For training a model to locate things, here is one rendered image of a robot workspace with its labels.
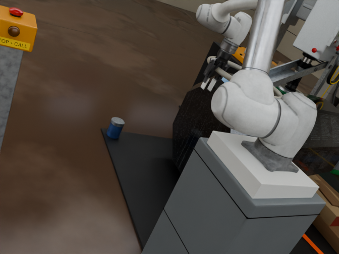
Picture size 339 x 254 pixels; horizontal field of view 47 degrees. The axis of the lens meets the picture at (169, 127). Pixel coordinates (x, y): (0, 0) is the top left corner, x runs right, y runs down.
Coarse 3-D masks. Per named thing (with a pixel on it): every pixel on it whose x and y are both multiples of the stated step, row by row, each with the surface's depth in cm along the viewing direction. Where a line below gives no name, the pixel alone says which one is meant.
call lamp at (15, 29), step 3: (9, 27) 107; (12, 27) 107; (15, 27) 107; (9, 30) 107; (12, 30) 107; (15, 30) 107; (18, 30) 108; (9, 33) 108; (12, 33) 107; (15, 33) 108; (18, 33) 108; (12, 36) 108; (15, 36) 109
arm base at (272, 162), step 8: (248, 144) 150; (256, 144) 148; (256, 152) 146; (264, 152) 144; (272, 152) 143; (264, 160) 143; (272, 160) 143; (280, 160) 143; (288, 160) 144; (272, 168) 140; (280, 168) 144; (288, 168) 146; (296, 168) 149
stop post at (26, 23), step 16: (0, 16) 106; (16, 16) 111; (32, 16) 117; (0, 32) 107; (32, 32) 110; (0, 48) 112; (16, 48) 111; (32, 48) 113; (0, 64) 114; (16, 64) 116; (0, 80) 117; (16, 80) 119; (0, 96) 120; (0, 112) 123; (0, 128) 126; (0, 144) 129
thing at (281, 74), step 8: (288, 64) 260; (296, 64) 268; (320, 64) 267; (272, 72) 252; (280, 72) 257; (288, 72) 259; (304, 72) 257; (312, 72) 265; (272, 80) 246; (280, 80) 241; (288, 80) 248
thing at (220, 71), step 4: (212, 56) 227; (208, 60) 216; (232, 64) 241; (236, 64) 242; (220, 68) 207; (236, 68) 243; (240, 68) 243; (220, 72) 205; (224, 72) 204; (224, 76) 203; (228, 76) 202; (228, 80) 203; (276, 92) 228; (280, 92) 227; (276, 96) 210; (280, 96) 215
